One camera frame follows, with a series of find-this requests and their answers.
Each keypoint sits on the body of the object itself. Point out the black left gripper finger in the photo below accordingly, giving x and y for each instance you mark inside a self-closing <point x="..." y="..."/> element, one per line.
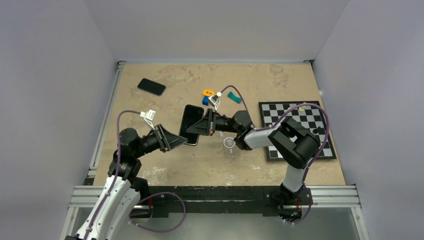
<point x="165" y="134"/>
<point x="175" y="142"/>

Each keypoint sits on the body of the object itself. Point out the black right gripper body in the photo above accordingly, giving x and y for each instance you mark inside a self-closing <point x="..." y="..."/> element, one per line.
<point x="218" y="123"/>

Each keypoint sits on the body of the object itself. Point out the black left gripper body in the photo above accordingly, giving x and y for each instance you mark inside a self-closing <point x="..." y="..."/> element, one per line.
<point x="161" y="142"/>

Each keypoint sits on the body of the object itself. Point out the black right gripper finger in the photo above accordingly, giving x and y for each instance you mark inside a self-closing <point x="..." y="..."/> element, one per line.
<point x="199" y="130"/>
<point x="207" y="119"/>

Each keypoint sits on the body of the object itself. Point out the black phone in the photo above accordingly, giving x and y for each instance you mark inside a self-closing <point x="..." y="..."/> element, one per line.
<point x="191" y="115"/>

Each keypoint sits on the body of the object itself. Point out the blue phone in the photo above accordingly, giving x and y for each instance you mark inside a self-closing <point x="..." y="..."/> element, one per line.
<point x="151" y="87"/>

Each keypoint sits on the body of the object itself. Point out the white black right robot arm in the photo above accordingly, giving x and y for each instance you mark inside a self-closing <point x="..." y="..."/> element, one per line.
<point x="296" y="144"/>

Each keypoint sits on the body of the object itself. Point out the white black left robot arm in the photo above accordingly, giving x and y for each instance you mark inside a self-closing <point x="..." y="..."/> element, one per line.
<point x="123" y="189"/>

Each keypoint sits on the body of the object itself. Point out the blue toy block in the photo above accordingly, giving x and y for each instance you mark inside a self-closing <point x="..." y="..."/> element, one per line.
<point x="205" y="101"/>

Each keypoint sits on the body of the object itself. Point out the teal curved toy block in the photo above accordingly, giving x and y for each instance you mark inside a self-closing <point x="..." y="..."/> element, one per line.
<point x="234" y="97"/>

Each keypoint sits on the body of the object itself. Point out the black front mounting bar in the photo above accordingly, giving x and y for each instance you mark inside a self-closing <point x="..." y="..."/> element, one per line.
<point x="267" y="201"/>

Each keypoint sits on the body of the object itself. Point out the black white chessboard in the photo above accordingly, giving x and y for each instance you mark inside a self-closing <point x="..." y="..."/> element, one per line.
<point x="310" y="118"/>

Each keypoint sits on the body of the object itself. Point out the black chess piece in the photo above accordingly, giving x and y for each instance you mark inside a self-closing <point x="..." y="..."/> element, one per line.
<point x="317" y="130"/>

